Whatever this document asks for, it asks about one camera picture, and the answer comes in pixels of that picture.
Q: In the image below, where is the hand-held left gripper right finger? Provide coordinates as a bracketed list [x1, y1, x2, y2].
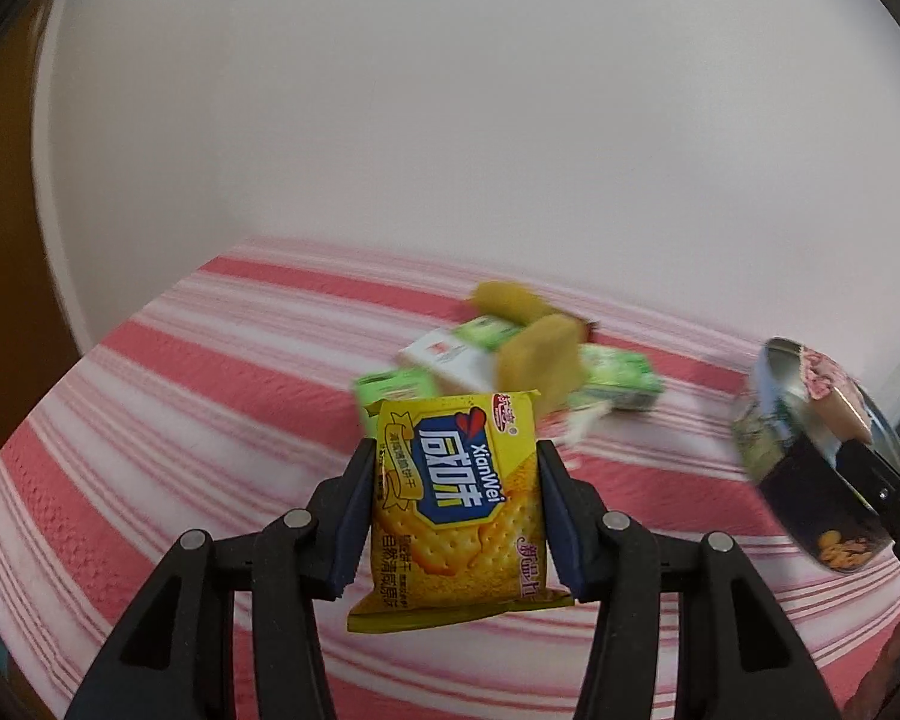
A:
[534, 439, 845, 720]

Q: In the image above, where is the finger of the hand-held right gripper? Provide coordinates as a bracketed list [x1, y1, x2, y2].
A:
[836, 439, 900, 601]

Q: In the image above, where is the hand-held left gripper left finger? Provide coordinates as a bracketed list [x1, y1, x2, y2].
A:
[64, 435, 380, 720]

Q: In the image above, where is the round metal tin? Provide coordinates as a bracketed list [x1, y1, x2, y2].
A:
[731, 337, 900, 577]

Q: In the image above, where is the yellow cracker packet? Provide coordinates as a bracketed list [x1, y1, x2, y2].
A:
[347, 388, 575, 635]

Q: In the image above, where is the green tissue pack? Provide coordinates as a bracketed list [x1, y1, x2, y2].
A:
[354, 367, 437, 432]
[566, 345, 665, 415]

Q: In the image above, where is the yellow sponge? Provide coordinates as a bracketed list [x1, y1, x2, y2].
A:
[471, 281, 552, 323]
[495, 315, 590, 421]

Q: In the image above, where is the green pack with white label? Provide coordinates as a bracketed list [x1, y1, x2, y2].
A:
[451, 317, 527, 350]

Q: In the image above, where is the pink floral snack packet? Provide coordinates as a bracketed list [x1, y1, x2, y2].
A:
[799, 345, 875, 443]

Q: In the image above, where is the red white striped tablecloth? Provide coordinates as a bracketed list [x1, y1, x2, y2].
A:
[0, 236, 900, 720]

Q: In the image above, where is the brown wooden door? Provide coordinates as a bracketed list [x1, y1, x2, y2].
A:
[0, 0, 83, 496]

